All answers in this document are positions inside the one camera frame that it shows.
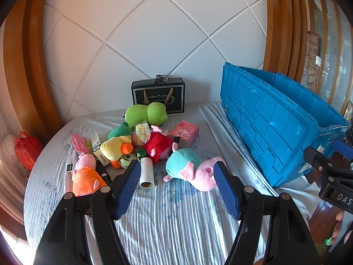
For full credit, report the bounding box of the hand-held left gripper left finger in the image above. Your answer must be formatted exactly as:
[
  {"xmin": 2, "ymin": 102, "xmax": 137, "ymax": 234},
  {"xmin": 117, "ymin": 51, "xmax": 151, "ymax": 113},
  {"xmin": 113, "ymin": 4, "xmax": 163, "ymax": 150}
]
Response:
[{"xmin": 33, "ymin": 160, "xmax": 142, "ymax": 265}]

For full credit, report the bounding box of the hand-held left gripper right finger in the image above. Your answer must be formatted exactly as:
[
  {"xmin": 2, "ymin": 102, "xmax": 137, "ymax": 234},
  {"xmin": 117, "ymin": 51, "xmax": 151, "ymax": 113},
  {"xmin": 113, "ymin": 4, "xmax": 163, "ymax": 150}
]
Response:
[{"xmin": 214, "ymin": 161, "xmax": 322, "ymax": 265}]

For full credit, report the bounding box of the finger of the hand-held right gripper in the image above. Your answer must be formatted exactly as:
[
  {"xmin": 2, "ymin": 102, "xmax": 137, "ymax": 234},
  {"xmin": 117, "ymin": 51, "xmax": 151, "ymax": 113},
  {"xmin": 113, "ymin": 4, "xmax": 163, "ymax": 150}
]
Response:
[
  {"xmin": 333, "ymin": 140, "xmax": 353, "ymax": 161},
  {"xmin": 304, "ymin": 146, "xmax": 335, "ymax": 173}
]

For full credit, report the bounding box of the yellow duck plush green hat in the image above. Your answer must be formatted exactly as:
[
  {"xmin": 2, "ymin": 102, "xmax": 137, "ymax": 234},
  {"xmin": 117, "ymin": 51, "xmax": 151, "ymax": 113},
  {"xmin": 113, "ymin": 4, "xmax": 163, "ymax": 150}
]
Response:
[{"xmin": 100, "ymin": 122, "xmax": 134, "ymax": 169}]

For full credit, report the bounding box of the pig plush red dress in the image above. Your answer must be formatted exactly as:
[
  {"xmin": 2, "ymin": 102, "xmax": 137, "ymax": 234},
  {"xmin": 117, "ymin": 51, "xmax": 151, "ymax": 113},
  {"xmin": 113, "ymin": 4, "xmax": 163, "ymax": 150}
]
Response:
[{"xmin": 132, "ymin": 125, "xmax": 181, "ymax": 166}]

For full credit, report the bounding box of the pink tissue pack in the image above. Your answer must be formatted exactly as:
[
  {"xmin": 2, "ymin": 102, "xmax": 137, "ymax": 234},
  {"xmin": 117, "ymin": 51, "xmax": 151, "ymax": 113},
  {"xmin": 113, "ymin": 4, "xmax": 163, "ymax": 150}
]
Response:
[{"xmin": 168, "ymin": 120, "xmax": 199, "ymax": 148}]

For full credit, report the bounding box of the blue plastic crate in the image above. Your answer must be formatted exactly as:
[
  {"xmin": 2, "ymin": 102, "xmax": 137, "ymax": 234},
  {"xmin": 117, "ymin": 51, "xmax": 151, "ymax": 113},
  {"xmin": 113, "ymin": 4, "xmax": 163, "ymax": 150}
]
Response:
[{"xmin": 220, "ymin": 62, "xmax": 349, "ymax": 188}]

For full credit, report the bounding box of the person's right hand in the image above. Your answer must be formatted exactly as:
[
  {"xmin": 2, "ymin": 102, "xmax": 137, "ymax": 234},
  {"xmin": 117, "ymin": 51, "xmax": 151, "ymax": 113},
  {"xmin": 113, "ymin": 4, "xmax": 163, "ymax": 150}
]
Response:
[{"xmin": 331, "ymin": 211, "xmax": 346, "ymax": 247}]

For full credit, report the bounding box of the white cardboard tube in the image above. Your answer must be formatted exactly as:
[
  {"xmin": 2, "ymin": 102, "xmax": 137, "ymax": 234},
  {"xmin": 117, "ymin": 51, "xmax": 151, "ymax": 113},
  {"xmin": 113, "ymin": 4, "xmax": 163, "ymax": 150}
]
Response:
[{"xmin": 139, "ymin": 157, "xmax": 155, "ymax": 189}]

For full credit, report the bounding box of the black cylindrical item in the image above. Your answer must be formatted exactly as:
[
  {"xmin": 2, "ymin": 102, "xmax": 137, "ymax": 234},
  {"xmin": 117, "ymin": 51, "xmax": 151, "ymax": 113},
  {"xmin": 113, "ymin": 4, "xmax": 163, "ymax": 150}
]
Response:
[{"xmin": 95, "ymin": 160, "xmax": 112, "ymax": 184}]

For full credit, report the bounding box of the pig plush orange dress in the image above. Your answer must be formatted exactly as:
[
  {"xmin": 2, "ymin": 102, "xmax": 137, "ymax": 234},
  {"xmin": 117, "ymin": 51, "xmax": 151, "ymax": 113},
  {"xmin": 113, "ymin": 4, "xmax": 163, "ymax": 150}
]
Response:
[{"xmin": 72, "ymin": 153, "xmax": 108, "ymax": 197}]

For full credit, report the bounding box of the pig plush teal dress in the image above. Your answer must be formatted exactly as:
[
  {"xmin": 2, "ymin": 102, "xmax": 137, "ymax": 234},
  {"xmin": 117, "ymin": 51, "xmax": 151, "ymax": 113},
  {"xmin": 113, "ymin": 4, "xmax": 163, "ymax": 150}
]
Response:
[{"xmin": 163, "ymin": 148, "xmax": 228, "ymax": 191}]

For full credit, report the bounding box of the yellow green snack packet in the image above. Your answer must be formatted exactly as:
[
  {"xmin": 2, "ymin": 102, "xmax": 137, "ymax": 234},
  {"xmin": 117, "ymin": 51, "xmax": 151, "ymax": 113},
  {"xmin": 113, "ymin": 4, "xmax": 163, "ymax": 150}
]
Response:
[{"xmin": 135, "ymin": 123, "xmax": 152, "ymax": 145}]

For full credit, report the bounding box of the white green carton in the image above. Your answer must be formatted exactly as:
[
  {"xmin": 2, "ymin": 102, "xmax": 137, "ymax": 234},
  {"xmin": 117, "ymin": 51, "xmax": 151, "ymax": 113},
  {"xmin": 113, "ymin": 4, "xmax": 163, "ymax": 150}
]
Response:
[{"xmin": 91, "ymin": 132, "xmax": 101, "ymax": 151}]

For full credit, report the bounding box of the striped white bed sheet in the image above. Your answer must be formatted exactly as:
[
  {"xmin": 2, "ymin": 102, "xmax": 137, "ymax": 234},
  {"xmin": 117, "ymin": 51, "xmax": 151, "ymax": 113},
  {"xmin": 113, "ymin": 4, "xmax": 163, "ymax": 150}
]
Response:
[{"xmin": 23, "ymin": 101, "xmax": 322, "ymax": 265}]

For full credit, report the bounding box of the small white green box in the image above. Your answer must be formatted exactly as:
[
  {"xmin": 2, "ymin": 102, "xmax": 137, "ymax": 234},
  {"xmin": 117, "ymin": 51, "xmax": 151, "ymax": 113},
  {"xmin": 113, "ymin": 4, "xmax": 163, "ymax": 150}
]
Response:
[{"xmin": 66, "ymin": 149, "xmax": 78, "ymax": 174}]

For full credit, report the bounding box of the pink flat packet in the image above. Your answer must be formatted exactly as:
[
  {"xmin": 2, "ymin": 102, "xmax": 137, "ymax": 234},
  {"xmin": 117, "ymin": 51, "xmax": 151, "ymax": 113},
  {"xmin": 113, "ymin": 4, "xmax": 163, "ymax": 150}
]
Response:
[{"xmin": 71, "ymin": 133, "xmax": 93, "ymax": 153}]

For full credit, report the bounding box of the light green plush toy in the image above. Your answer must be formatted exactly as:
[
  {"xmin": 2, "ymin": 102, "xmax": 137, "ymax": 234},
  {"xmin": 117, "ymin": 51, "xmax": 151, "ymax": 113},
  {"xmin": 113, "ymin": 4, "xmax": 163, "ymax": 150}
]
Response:
[{"xmin": 123, "ymin": 102, "xmax": 169, "ymax": 129}]

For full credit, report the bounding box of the patterned glass door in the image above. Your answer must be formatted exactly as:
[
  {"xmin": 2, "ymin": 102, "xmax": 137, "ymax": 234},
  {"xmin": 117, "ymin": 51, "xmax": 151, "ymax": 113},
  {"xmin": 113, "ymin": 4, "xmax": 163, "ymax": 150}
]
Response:
[{"xmin": 302, "ymin": 0, "xmax": 353, "ymax": 116}]

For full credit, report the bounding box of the black gift box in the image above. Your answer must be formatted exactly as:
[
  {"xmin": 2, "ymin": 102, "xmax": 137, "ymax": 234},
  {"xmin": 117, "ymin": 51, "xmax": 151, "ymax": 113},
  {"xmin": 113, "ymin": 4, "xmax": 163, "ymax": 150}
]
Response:
[{"xmin": 131, "ymin": 74, "xmax": 186, "ymax": 115}]

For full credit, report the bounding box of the red handbag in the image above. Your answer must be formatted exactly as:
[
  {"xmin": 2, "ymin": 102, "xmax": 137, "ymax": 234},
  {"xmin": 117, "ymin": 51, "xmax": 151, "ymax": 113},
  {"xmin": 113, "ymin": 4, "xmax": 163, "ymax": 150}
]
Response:
[{"xmin": 14, "ymin": 132, "xmax": 43, "ymax": 170}]

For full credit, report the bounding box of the wooden headboard post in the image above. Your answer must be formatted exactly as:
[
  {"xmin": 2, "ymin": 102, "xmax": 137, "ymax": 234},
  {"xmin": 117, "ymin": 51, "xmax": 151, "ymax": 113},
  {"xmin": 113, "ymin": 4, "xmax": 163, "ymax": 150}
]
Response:
[
  {"xmin": 263, "ymin": 0, "xmax": 309, "ymax": 86},
  {"xmin": 3, "ymin": 0, "xmax": 64, "ymax": 144}
]

